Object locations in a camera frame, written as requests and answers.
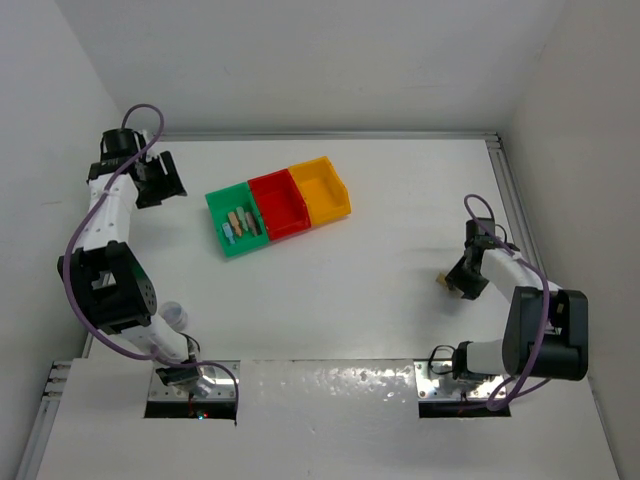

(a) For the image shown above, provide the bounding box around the yellow eraser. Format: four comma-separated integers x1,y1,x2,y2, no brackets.
436,273,447,287

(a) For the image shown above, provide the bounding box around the blue correction tape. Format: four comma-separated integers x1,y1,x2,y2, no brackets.
222,222,236,245

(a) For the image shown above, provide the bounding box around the pink correction tape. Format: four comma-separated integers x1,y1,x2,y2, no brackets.
246,212,261,237

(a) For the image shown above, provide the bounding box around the clear tape roll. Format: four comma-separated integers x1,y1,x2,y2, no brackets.
158,301,188,333

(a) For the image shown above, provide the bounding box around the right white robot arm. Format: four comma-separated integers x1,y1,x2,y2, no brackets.
444,218,588,381

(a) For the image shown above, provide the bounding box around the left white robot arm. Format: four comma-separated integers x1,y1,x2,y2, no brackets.
57,127,201,394

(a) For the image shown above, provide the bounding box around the green plastic bin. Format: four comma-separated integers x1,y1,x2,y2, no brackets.
205,182,269,258

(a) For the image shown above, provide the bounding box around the red plastic bin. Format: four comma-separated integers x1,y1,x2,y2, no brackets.
248,169,311,241

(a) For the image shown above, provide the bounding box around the yellow plastic bin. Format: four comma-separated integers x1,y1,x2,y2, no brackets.
288,156,352,227

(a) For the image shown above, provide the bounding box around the aluminium frame rail back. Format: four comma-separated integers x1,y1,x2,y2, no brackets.
161,130,500,142

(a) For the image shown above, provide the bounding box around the aluminium frame rail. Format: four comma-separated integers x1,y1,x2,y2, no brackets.
161,130,500,142
487,139,569,356

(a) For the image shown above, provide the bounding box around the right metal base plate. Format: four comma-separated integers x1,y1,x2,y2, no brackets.
414,359,505,403

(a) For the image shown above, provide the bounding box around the metal base plate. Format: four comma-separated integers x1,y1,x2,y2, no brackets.
414,359,505,403
148,361,240,402

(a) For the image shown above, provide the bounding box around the aluminium frame rail right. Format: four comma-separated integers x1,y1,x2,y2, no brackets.
487,139,569,356

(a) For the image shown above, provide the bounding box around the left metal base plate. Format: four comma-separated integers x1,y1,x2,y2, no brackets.
148,361,240,402

